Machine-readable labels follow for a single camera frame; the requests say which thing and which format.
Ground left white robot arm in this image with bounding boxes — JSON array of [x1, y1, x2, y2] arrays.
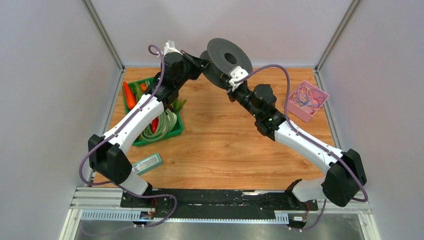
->
[[88, 51, 209, 208]]

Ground pink plastic box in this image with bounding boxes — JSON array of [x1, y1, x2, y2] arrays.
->
[[287, 80, 330, 123]]

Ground green plastic tray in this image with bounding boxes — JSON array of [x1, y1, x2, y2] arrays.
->
[[121, 77, 186, 147]]

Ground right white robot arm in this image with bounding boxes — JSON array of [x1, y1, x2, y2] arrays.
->
[[227, 83, 367, 210]]

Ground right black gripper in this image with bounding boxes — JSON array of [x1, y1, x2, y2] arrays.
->
[[221, 77, 261, 119]]

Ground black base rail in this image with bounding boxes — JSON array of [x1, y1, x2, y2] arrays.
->
[[120, 188, 318, 223]]

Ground small orange tomato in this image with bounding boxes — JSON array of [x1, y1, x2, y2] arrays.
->
[[139, 82, 147, 93]]

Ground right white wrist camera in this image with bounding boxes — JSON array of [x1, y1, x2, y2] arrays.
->
[[228, 66, 249, 92]]

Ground dark grey cable spool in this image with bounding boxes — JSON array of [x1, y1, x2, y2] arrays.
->
[[200, 38, 253, 90]]

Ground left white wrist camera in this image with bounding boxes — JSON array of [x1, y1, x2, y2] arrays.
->
[[162, 40, 182, 56]]

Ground coloured cables bundle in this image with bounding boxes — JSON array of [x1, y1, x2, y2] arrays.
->
[[291, 84, 327, 115]]

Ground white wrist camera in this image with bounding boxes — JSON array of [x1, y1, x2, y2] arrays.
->
[[162, 40, 182, 56], [228, 66, 249, 92]]

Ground green leafy vegetable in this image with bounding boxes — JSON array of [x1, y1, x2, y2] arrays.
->
[[172, 98, 187, 114]]

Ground teal rectangular box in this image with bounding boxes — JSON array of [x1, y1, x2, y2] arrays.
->
[[132, 153, 163, 176]]

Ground green long beans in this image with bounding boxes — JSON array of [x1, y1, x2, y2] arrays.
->
[[139, 109, 178, 143]]

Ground red chili pepper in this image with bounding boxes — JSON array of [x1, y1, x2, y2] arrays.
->
[[150, 117, 159, 134]]

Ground orange carrot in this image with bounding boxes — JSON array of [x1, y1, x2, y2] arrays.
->
[[122, 81, 137, 110]]

